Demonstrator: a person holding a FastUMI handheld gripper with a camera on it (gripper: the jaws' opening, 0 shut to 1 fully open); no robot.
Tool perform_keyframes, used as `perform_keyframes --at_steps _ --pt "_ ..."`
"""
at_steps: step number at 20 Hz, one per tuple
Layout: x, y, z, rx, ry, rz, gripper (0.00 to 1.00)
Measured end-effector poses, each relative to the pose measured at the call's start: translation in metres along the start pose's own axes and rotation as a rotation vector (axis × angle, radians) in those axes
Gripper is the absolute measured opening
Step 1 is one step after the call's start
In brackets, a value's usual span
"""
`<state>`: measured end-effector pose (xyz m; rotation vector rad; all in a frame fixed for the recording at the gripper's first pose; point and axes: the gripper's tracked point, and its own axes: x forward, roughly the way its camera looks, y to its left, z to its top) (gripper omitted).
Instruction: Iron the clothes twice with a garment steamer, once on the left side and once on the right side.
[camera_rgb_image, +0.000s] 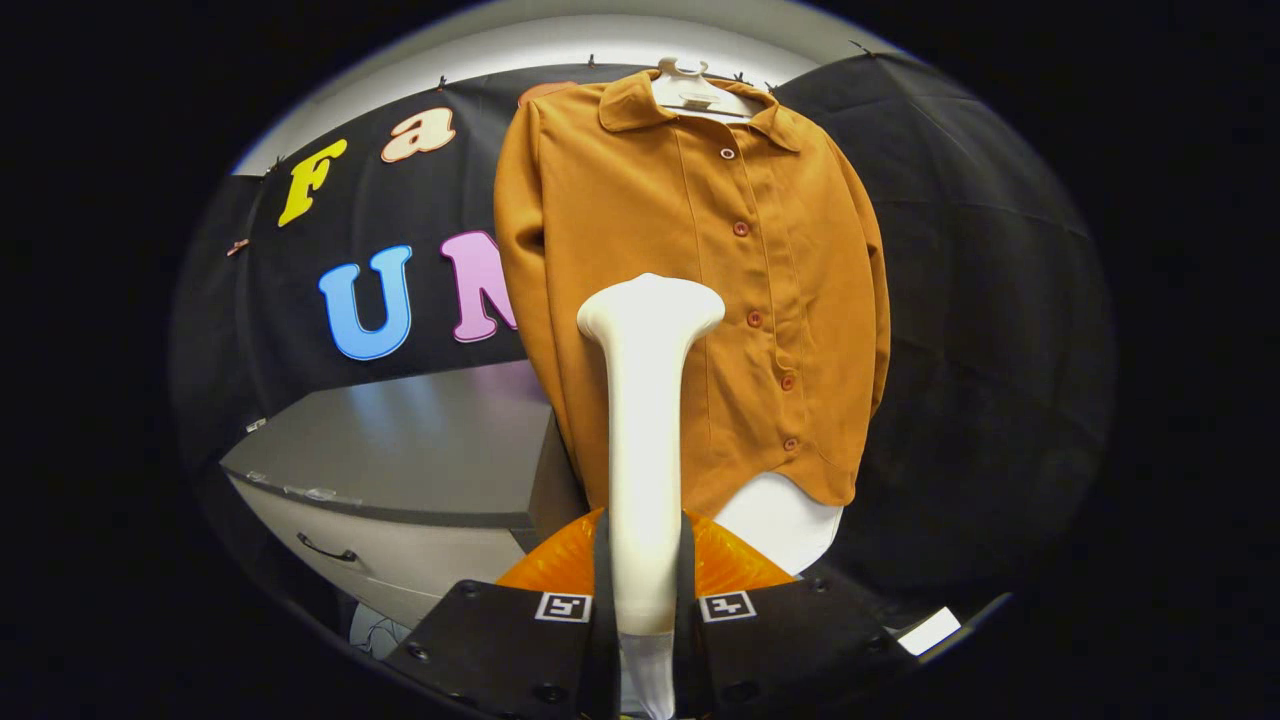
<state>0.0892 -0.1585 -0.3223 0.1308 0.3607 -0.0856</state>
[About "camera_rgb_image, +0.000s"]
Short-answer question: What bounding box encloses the orange button-up shirt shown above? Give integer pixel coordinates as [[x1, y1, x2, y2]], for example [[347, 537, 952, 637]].
[[493, 70, 893, 521]]

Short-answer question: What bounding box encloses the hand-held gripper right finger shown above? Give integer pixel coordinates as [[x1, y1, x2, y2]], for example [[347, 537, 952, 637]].
[[672, 510, 916, 720]]

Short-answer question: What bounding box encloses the white mannequin torso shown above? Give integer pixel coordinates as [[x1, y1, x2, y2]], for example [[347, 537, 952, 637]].
[[650, 57, 844, 576]]

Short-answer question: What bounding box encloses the grey cabinet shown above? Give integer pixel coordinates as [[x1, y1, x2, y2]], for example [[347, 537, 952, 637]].
[[220, 360, 591, 631]]

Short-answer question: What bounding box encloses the row of black clips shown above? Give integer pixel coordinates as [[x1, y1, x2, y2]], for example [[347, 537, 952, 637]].
[[265, 38, 876, 171]]

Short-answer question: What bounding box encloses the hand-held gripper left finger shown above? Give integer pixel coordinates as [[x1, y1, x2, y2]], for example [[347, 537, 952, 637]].
[[385, 508, 621, 720]]

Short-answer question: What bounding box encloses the white garment steamer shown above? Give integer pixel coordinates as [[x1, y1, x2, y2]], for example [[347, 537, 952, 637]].
[[577, 273, 727, 720]]

